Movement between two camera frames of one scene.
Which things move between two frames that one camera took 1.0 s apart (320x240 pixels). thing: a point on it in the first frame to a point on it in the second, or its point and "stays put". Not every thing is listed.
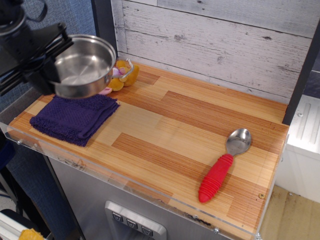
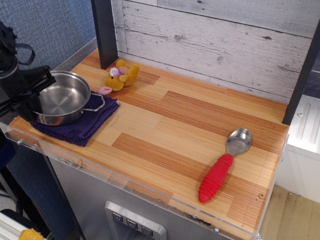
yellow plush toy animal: x=124 y=74 stays put
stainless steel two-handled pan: x=86 y=67 to x=63 y=102
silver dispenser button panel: x=126 y=223 stays put
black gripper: x=22 y=50 to x=18 y=86
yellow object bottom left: x=30 y=234 stays put
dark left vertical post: x=104 y=23 stays put
